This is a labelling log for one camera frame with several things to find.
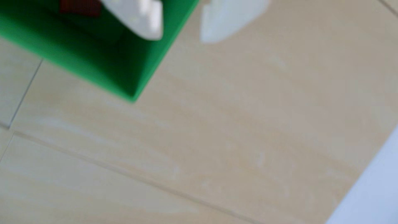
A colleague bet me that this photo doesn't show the green box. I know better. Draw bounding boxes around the green box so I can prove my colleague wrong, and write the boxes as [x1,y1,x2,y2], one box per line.
[0,0,200,103]

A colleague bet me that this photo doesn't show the red block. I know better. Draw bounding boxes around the red block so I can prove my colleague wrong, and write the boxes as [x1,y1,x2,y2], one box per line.
[60,0,102,17]

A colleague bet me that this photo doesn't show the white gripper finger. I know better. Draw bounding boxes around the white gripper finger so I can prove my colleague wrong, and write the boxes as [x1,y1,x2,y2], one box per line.
[101,0,164,41]
[200,0,271,44]

